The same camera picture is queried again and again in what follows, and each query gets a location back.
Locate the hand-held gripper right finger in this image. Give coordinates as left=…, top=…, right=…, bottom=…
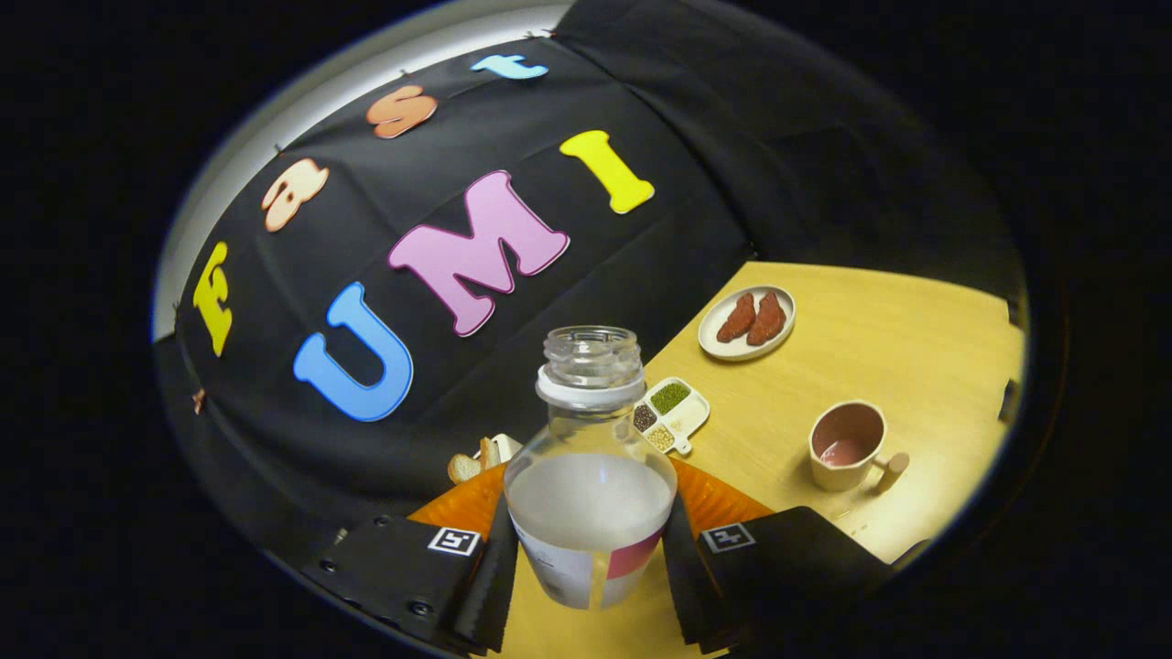
left=661, top=458, right=894, bottom=655

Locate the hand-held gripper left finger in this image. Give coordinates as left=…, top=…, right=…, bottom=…
left=302, top=462, right=521, bottom=655

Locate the beige cup wooden handle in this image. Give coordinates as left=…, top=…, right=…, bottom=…
left=808, top=400, right=911, bottom=495

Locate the clear juice bottle white label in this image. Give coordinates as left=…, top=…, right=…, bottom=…
left=504, top=325, right=678, bottom=612

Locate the white toaster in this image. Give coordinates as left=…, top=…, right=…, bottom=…
left=472, top=433, right=525, bottom=470

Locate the white divided dish with beans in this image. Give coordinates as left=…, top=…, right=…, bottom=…
left=632, top=376, right=711, bottom=456

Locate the white round plate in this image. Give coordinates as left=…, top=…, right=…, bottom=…
left=698, top=285, right=797, bottom=362

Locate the wooden table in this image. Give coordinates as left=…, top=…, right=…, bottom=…
left=494, top=261, right=1026, bottom=658

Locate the red meat piece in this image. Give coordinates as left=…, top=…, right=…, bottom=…
left=716, top=292, right=757, bottom=344
left=746, top=291, right=787, bottom=347

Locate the black backdrop cloth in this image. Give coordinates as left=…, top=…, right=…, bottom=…
left=154, top=0, right=1025, bottom=587

